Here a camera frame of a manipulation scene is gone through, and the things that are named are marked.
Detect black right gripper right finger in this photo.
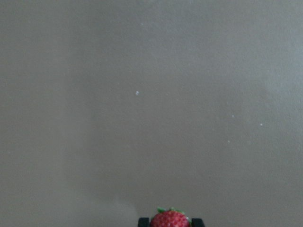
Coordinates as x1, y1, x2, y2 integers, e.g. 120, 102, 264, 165
191, 218, 204, 227

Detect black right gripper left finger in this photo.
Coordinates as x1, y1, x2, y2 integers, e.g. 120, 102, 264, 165
138, 217, 150, 227

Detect red strawberry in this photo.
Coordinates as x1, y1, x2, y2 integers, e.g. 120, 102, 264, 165
150, 207, 191, 227

